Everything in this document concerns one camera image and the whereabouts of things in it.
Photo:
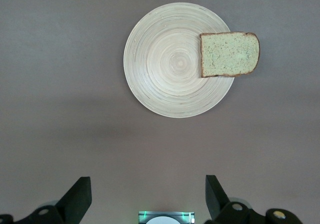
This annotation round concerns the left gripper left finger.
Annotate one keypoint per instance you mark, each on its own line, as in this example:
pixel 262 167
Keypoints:
pixel 75 201

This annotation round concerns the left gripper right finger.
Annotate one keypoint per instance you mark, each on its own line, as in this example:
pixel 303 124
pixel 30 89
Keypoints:
pixel 217 204

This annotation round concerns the round light wooden plate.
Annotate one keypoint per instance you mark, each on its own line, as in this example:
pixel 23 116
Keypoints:
pixel 165 67

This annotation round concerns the slice of brown bread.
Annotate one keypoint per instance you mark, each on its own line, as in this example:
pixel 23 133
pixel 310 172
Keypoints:
pixel 228 54

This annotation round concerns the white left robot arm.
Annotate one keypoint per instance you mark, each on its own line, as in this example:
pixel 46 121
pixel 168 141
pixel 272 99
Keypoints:
pixel 163 220

